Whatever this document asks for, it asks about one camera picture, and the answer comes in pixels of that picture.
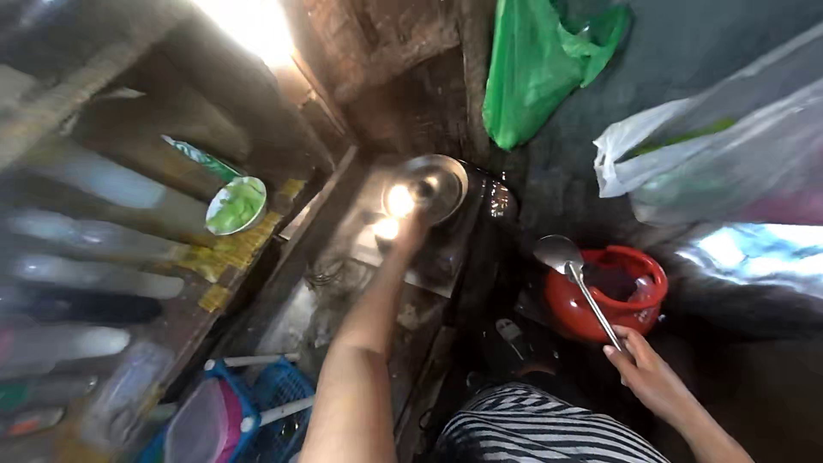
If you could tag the person's left hand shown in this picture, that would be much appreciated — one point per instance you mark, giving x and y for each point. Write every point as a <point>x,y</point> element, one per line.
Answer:
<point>413,229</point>

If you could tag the person's right hand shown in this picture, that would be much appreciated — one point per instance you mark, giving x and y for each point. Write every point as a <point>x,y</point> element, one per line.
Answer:
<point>643,373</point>

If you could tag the person's right fingers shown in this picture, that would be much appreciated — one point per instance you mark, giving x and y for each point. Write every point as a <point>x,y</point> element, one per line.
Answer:
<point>632,338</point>

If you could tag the person's left fingers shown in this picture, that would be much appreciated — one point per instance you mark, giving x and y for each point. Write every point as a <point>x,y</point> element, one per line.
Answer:
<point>418,213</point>

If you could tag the person's right thumb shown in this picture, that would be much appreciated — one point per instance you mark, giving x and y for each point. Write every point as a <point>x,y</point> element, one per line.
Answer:
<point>618,361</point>

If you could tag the metal ladle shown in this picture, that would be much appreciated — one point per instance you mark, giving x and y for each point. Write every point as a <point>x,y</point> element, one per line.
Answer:
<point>559,253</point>

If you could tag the person's left forearm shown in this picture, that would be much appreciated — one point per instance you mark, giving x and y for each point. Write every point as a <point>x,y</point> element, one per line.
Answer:
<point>363,347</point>

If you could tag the person's right forearm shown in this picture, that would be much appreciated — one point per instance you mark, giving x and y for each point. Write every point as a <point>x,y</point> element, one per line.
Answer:
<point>701,424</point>

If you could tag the round metal pan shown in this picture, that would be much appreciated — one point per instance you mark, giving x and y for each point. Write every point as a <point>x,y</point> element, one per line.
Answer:
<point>453,190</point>

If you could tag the metal gas stove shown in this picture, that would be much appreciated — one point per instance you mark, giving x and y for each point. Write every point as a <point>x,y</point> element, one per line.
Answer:
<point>440,257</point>

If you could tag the red plastic pot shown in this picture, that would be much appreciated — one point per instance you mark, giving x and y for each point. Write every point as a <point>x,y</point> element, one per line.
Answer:
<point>575,312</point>

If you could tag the shiny dark metal pot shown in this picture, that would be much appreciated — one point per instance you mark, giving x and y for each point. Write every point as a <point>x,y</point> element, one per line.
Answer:
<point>506,202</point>

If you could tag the person's body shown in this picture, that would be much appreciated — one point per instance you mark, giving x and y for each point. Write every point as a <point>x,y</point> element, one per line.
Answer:
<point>546,424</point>

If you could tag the person's legs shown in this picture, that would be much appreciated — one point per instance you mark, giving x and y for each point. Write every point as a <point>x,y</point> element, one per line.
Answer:
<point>511,334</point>

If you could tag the white bowl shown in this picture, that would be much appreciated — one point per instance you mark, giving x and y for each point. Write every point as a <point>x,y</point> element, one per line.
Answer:
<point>247,224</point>

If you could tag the green plastic bag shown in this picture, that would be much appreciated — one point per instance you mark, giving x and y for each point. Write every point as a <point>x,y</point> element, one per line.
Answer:
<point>524,77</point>

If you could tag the yellow woven mat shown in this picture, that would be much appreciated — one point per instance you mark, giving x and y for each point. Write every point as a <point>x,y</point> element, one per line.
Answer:
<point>241,247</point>

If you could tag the green leafy vegetables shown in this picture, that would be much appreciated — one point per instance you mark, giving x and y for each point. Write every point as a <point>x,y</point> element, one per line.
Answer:
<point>236,204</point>

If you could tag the clear white plastic bag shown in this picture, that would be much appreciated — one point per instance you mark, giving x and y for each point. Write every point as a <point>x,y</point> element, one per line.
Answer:
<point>726,161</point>

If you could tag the green white packet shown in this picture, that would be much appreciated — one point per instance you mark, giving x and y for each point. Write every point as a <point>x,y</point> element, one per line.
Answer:
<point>209,161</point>

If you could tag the blue plastic rack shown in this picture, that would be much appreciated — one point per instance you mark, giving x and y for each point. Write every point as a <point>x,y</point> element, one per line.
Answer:
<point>278,386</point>

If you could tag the wooden shelf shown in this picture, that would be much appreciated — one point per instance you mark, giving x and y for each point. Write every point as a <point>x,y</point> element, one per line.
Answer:
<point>186,328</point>

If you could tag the pink rimmed plastic container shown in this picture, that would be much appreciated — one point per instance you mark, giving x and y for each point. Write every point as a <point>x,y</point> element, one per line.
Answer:
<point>199,424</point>

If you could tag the row of bottles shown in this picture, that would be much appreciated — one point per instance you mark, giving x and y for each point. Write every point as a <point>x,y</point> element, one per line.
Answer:
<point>96,280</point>

